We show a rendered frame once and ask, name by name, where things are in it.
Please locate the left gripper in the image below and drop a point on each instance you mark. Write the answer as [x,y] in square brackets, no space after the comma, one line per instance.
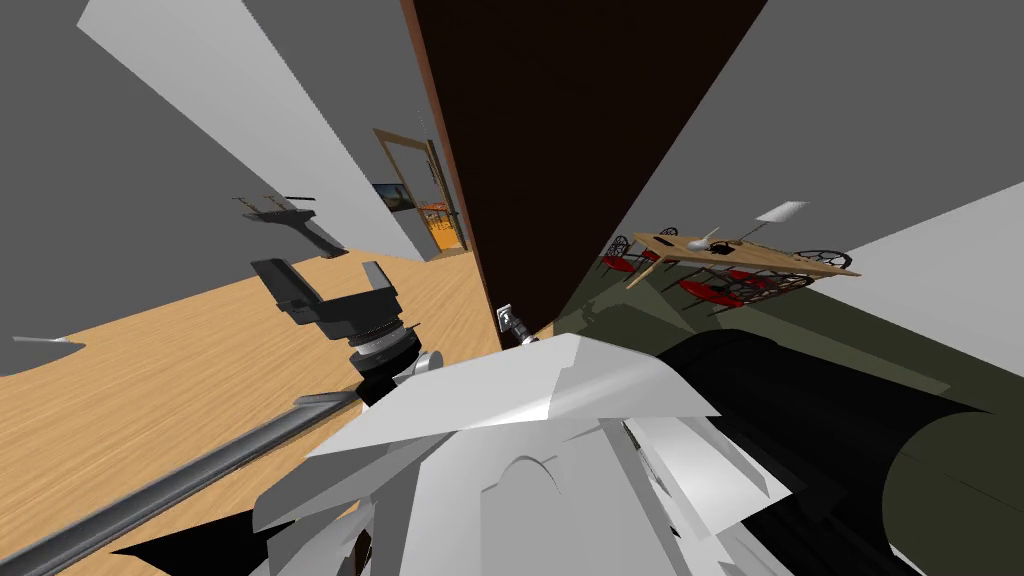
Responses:
[352,314]

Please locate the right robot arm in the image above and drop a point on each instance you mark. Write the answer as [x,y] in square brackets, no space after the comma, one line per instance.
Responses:
[800,432]

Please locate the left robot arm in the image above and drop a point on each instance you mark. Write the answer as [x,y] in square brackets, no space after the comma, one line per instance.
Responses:
[388,356]

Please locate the dark brown door leaf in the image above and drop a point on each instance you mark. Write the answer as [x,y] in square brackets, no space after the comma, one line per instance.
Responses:
[560,160]

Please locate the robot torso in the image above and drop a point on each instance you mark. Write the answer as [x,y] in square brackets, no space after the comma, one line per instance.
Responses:
[512,480]

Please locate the long dark grey bar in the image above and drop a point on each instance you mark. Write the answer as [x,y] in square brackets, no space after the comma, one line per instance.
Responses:
[160,492]

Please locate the black chair with red seat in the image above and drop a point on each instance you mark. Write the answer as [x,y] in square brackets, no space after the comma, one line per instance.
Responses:
[618,258]
[658,244]
[824,258]
[710,294]

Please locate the wooden dining table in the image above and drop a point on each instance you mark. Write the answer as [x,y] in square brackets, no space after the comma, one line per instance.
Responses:
[760,254]

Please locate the framed wall picture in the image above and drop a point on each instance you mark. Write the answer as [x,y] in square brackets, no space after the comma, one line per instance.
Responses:
[394,197]

